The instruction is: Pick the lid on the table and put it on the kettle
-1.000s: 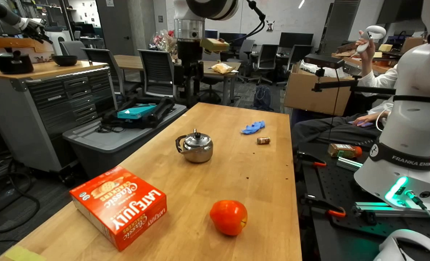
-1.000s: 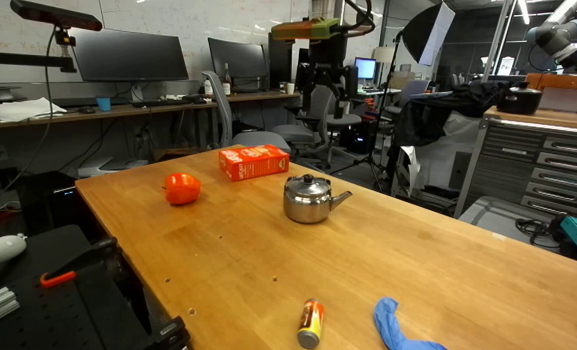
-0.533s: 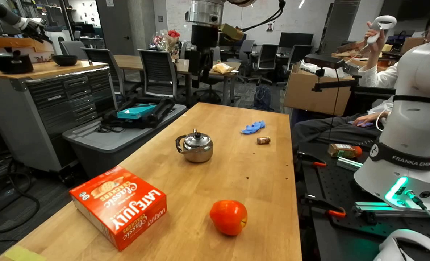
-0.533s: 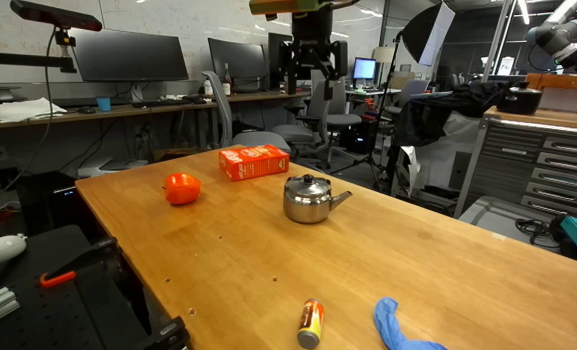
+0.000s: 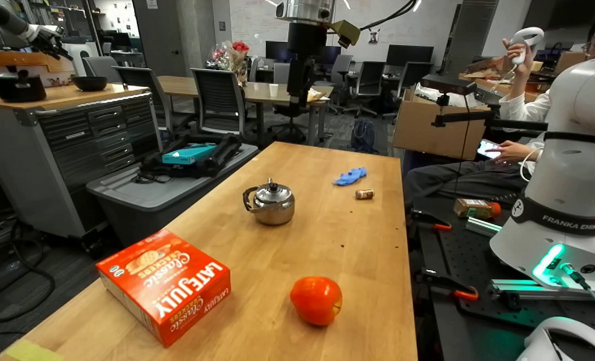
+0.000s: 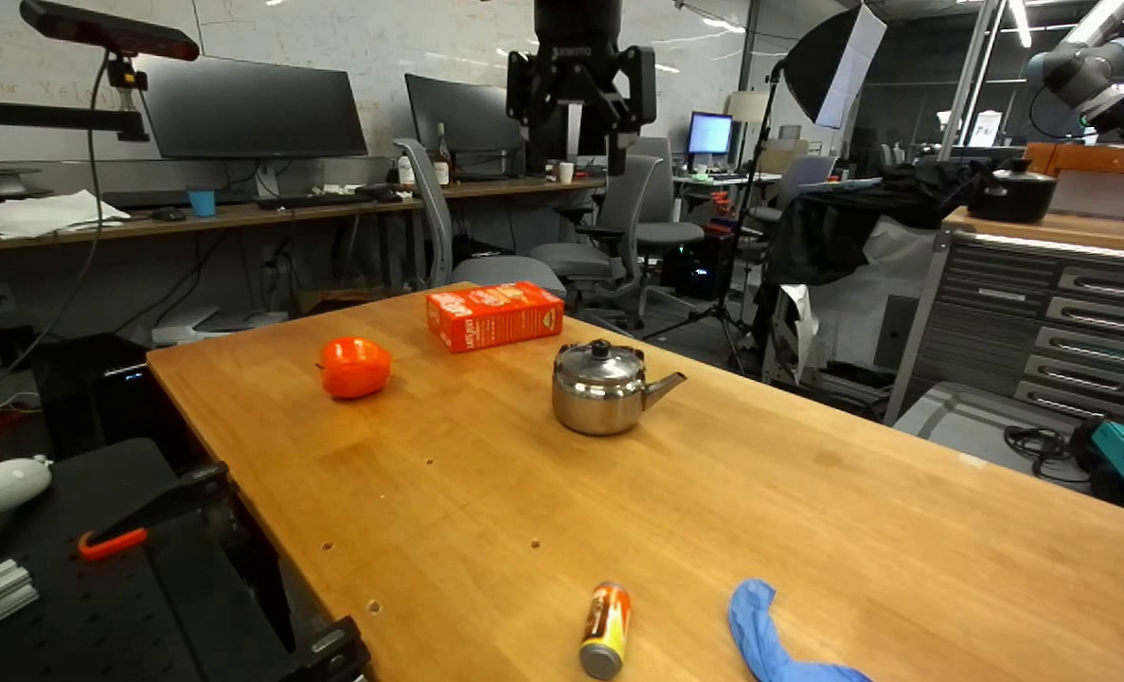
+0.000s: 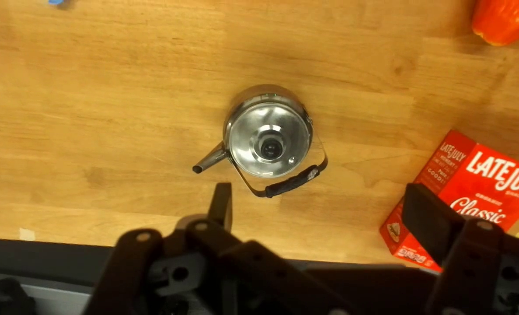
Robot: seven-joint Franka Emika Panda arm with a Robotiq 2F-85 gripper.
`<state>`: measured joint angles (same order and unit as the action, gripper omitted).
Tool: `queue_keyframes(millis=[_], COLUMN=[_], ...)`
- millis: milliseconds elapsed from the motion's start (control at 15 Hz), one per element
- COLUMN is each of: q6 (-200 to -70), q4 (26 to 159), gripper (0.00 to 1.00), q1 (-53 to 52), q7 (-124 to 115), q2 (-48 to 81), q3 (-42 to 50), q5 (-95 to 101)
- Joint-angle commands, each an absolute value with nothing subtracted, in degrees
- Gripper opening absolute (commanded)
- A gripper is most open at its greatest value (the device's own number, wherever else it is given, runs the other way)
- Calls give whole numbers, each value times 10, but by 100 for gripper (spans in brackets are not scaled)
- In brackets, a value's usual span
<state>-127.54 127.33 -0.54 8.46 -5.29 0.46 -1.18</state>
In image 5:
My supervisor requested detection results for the hand controller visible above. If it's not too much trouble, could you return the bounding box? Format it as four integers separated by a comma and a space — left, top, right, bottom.
507, 27, 545, 66

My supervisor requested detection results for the wooden meeting table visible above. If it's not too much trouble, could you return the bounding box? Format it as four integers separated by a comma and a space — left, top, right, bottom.
156, 75, 334, 147

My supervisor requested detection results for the teal box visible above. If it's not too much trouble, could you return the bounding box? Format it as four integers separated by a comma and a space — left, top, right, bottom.
161, 143, 218, 165

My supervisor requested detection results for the grey tool cabinet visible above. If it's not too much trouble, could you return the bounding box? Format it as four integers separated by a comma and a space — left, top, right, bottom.
0, 84, 161, 239

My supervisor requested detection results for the monitor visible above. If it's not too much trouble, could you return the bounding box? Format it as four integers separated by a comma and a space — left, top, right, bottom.
385, 44, 435, 69

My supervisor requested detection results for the orange cracker box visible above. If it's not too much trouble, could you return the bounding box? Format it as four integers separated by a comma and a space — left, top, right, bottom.
95, 229, 232, 348

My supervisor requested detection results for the grey door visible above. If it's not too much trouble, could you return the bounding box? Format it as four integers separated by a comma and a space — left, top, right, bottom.
131, 0, 188, 77

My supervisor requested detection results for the flower bouquet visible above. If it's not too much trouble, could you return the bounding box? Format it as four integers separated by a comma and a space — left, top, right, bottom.
206, 41, 251, 86

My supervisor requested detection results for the orange red fruit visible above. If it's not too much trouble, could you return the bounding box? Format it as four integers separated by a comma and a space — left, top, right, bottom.
290, 276, 343, 327

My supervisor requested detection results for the grey cable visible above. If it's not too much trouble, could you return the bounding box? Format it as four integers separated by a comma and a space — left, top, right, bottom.
559, 263, 595, 327

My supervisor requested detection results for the person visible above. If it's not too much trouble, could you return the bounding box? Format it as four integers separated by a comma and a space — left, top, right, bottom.
404, 4, 595, 202

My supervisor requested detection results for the yellow tape strip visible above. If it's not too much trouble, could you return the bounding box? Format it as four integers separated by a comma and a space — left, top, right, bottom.
6, 339, 65, 361

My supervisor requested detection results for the cardboard box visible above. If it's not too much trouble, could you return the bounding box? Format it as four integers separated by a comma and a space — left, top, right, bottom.
392, 89, 489, 161

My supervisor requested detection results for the smartphone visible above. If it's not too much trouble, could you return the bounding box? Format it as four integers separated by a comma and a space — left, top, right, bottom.
476, 138, 503, 160

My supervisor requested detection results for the black clamp with orange handle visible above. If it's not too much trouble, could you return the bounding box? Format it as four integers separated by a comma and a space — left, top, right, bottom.
417, 267, 480, 302
411, 210, 453, 232

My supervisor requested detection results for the grey storage bin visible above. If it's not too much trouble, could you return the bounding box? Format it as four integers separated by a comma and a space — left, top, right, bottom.
86, 142, 259, 247

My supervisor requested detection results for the bottle with orange cap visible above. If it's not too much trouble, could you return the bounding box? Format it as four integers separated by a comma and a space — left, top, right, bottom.
453, 198, 502, 220

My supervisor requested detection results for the steel kettle lid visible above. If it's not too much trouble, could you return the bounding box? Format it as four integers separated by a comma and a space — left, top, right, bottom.
254, 179, 292, 201

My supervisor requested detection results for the black bowl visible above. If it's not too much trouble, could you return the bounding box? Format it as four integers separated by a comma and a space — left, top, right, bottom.
71, 76, 109, 92

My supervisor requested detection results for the black folded tripod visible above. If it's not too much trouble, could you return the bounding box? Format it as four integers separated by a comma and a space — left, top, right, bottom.
141, 132, 243, 179

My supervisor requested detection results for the row of mesh chairs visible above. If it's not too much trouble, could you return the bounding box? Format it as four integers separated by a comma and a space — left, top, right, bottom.
112, 66, 249, 138

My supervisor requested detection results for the steel kettle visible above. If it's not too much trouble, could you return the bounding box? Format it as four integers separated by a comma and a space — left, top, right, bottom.
243, 179, 296, 226

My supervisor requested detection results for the dark backpack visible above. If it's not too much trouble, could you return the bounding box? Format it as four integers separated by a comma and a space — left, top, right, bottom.
349, 118, 378, 154

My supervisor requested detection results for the black cable on floor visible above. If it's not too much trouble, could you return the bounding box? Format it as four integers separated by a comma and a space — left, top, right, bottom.
0, 220, 57, 339

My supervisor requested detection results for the aluminium rail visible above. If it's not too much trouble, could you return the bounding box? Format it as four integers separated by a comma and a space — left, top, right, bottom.
487, 279, 595, 302

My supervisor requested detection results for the black pot with lid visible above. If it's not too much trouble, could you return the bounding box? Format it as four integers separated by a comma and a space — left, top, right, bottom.
0, 69, 48, 103

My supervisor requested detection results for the white headset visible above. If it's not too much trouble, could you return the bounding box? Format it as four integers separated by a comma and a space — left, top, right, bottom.
516, 316, 595, 361

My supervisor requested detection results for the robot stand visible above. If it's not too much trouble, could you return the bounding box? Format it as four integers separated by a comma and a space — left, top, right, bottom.
407, 195, 595, 361

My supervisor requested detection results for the row of office chairs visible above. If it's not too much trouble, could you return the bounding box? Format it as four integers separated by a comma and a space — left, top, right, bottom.
326, 54, 428, 121

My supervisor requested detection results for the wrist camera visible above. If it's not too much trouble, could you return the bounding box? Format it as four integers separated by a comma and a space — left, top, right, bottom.
329, 20, 361, 49

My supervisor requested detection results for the short silver bar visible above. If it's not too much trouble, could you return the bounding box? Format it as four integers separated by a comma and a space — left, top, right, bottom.
465, 216, 503, 238

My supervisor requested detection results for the row of monitors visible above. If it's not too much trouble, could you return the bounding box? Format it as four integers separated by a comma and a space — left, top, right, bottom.
265, 41, 342, 66

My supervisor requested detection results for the grey padded chair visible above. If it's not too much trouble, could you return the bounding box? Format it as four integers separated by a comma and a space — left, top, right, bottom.
81, 56, 123, 84

